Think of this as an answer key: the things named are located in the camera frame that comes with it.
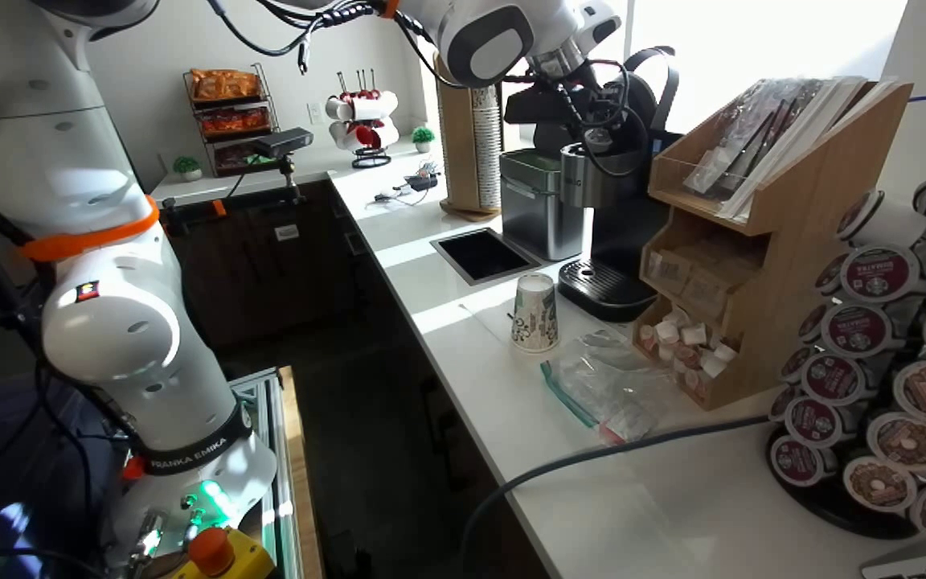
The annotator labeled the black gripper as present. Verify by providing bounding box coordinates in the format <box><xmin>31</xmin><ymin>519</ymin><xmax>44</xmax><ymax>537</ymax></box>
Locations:
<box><xmin>504</xmin><ymin>67</ymin><xmax>638</xmax><ymax>167</ymax></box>

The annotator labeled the black and steel coffee machine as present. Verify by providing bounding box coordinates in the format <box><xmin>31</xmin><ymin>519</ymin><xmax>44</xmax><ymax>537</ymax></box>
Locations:
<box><xmin>556</xmin><ymin>42</ymin><xmax>687</xmax><ymax>326</ymax></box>

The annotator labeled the flat black counter object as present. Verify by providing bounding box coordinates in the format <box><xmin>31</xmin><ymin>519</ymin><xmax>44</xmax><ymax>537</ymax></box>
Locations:
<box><xmin>352</xmin><ymin>147</ymin><xmax>397</xmax><ymax>172</ymax></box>

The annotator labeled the dark printed brochure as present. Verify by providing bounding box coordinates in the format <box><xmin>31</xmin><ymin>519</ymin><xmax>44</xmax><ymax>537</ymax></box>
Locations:
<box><xmin>684</xmin><ymin>77</ymin><xmax>812</xmax><ymax>202</ymax></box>

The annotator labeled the steel framed counter chute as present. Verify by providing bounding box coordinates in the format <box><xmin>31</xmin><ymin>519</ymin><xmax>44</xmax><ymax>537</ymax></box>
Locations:
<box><xmin>431</xmin><ymin>225</ymin><xmax>545</xmax><ymax>289</ymax></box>

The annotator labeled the printed paper cup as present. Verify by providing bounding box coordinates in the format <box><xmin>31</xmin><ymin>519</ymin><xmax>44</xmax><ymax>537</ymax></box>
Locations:
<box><xmin>509</xmin><ymin>269</ymin><xmax>563</xmax><ymax>350</ymax></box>

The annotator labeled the white creamer cup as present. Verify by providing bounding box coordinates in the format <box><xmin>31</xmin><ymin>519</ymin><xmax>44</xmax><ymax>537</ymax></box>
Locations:
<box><xmin>650</xmin><ymin>308</ymin><xmax>684</xmax><ymax>343</ymax></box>
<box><xmin>680</xmin><ymin>317</ymin><xmax>714</xmax><ymax>350</ymax></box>
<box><xmin>697</xmin><ymin>342</ymin><xmax>741</xmax><ymax>382</ymax></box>

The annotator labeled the white edged booklet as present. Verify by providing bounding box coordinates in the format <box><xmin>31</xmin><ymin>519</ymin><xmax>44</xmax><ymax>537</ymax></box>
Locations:
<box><xmin>718</xmin><ymin>75</ymin><xmax>877</xmax><ymax>222</ymax></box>

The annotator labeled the wooden condiment organizer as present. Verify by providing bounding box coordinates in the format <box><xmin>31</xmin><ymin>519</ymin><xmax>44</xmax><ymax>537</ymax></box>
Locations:
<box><xmin>635</xmin><ymin>75</ymin><xmax>914</xmax><ymax>410</ymax></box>

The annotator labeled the clear plastic zip bag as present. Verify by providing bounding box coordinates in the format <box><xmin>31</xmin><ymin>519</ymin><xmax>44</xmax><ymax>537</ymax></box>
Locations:
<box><xmin>536</xmin><ymin>326</ymin><xmax>682</xmax><ymax>446</ymax></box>

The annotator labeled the dark wooden cabinet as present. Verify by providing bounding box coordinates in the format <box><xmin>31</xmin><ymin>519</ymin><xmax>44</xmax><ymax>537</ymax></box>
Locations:
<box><xmin>155</xmin><ymin>176</ymin><xmax>378</xmax><ymax>350</ymax></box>

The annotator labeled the snack shelf rack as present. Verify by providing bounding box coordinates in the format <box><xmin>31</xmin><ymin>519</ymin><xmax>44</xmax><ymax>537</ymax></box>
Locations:
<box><xmin>184</xmin><ymin>64</ymin><xmax>278</xmax><ymax>176</ymax></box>

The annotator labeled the robot mounting table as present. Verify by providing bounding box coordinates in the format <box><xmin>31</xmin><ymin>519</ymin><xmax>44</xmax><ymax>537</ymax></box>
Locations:
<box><xmin>219</xmin><ymin>364</ymin><xmax>327</xmax><ymax>579</ymax></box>

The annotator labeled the yellow emergency stop button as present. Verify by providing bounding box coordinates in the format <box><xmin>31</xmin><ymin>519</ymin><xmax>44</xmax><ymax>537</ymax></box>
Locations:
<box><xmin>167</xmin><ymin>524</ymin><xmax>278</xmax><ymax>579</ymax></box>

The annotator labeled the small device with wires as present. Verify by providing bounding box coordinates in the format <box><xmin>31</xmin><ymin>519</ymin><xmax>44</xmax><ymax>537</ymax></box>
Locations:
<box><xmin>373</xmin><ymin>161</ymin><xmax>443</xmax><ymax>210</ymax></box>

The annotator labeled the grey power cable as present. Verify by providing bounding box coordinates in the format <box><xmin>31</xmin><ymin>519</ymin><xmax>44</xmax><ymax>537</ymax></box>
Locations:
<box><xmin>457</xmin><ymin>410</ymin><xmax>778</xmax><ymax>579</ymax></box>

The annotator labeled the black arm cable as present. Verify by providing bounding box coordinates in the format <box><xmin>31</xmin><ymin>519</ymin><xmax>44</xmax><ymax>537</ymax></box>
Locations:
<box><xmin>204</xmin><ymin>0</ymin><xmax>384</xmax><ymax>75</ymax></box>

